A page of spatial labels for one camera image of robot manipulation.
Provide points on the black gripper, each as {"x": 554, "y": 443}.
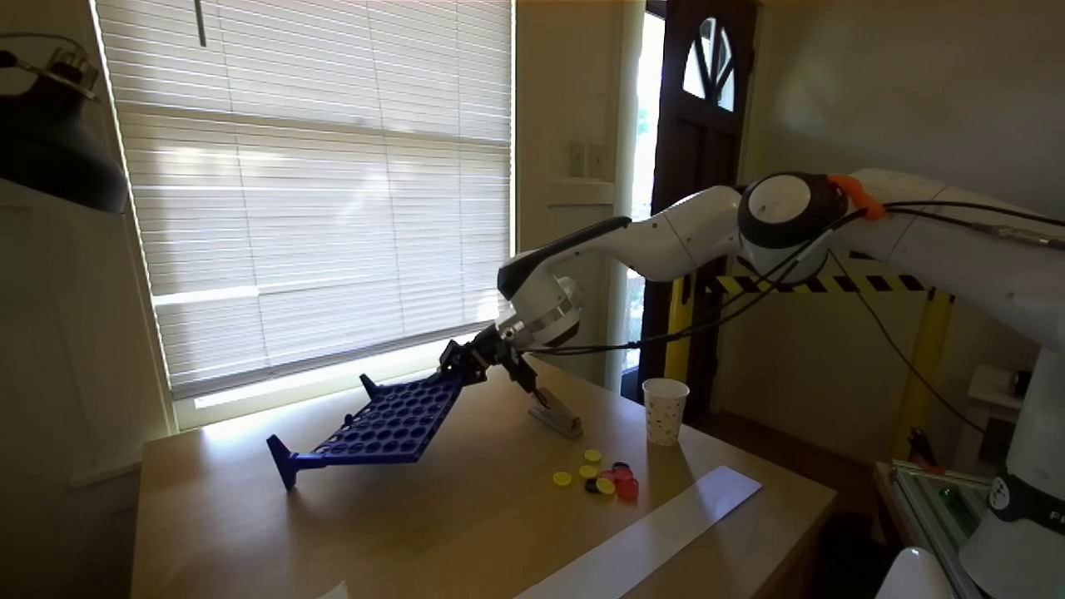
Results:
{"x": 491, "y": 347}

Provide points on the blue connect four grid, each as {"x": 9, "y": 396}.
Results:
{"x": 395, "y": 427}

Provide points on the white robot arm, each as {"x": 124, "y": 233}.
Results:
{"x": 787, "y": 225}

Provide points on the black game disc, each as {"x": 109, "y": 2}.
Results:
{"x": 589, "y": 487}

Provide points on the red game disc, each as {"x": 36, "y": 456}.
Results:
{"x": 619, "y": 470}
{"x": 628, "y": 489}

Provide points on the white paper cup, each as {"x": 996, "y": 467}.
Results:
{"x": 665, "y": 411}

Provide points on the long white paper strip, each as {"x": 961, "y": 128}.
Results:
{"x": 634, "y": 554}

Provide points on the white window blinds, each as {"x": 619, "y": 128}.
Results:
{"x": 310, "y": 176}

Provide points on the dark wooden door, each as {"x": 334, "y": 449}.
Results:
{"x": 706, "y": 64}

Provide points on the yellow black striped barrier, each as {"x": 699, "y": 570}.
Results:
{"x": 852, "y": 373}

